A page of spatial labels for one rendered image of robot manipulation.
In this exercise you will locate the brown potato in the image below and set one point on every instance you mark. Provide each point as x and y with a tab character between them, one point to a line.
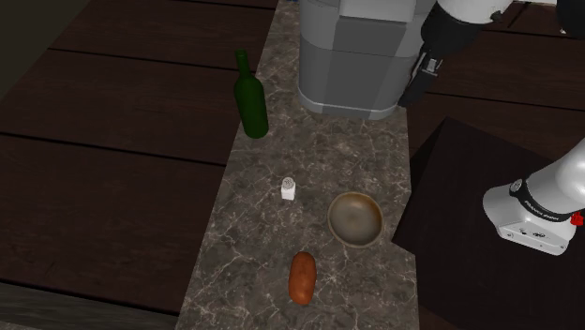
302	279

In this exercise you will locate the brown ceramic bowl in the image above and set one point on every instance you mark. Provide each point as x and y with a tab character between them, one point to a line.
355	220

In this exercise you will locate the white salt shaker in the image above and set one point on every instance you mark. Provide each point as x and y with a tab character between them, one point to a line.
288	192

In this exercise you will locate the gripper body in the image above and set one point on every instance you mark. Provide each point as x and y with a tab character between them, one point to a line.
445	34

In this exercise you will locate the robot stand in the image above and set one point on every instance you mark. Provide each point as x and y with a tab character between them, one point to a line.
461	279

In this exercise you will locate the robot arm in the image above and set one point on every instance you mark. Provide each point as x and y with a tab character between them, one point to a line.
539	196

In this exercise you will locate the grey cylindrical bin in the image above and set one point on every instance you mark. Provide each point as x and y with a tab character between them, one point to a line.
352	59

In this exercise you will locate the green glass bottle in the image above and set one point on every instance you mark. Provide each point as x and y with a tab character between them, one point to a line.
251	103

